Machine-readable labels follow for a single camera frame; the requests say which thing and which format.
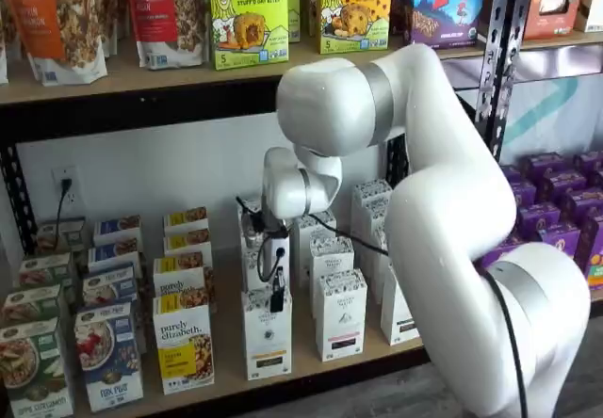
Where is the blue Z Bar box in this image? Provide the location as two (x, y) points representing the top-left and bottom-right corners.
(391, 0), (489, 51)

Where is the green oatmeal box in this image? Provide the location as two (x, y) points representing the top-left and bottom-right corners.
(17, 251), (75, 292)
(35, 217), (89, 255)
(0, 283), (63, 330)
(0, 316), (75, 418)

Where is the white teal-striped plastic sheet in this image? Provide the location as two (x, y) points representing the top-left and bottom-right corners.
(442, 57), (603, 165)

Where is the white purely elizabeth granola bag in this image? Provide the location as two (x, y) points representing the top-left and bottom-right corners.
(93, 0), (129, 59)

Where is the white box pink strip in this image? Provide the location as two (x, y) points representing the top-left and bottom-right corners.
(295, 214), (338, 288)
(308, 234), (356, 292)
(314, 268), (369, 363)

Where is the orange Annie's box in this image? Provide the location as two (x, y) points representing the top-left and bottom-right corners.
(522, 0), (590, 41)

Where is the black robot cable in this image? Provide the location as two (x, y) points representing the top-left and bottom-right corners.
(301, 213), (528, 418)

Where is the black metal shelving frame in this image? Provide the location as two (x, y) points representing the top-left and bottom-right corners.
(0, 0), (536, 418)

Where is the white wall outlet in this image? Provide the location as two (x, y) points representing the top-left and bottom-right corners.
(50, 166), (82, 208)

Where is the white box grey strip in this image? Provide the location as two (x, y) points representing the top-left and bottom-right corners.
(361, 198), (392, 249)
(350, 177), (393, 231)
(379, 260), (421, 347)
(370, 222), (392, 306)

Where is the black plug with cord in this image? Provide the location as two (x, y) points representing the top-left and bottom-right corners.
(55, 177), (75, 224)

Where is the yellow purely elizabeth box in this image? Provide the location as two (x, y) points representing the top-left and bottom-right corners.
(162, 228), (214, 266)
(152, 251), (218, 302)
(162, 206), (211, 236)
(152, 290), (217, 396)

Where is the orange label granola bag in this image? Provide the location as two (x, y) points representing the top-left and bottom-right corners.
(2, 0), (110, 88)

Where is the wooden shelf board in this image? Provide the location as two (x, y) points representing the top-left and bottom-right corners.
(520, 25), (603, 53)
(70, 210), (428, 417)
(0, 31), (489, 106)

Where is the blue oatmeal box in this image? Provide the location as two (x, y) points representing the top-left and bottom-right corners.
(87, 237), (142, 273)
(91, 214), (143, 248)
(73, 301), (145, 413)
(81, 262), (139, 310)

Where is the green Bobo's apple pie box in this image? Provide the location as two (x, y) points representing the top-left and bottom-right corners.
(207, 0), (290, 72)
(285, 0), (302, 45)

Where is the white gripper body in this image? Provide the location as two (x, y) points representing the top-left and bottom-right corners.
(256, 230), (291, 293)

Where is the red label granola bag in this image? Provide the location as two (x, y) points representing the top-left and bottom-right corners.
(122, 0), (210, 71)

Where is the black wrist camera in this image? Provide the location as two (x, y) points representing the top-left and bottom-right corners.
(239, 208), (266, 252)

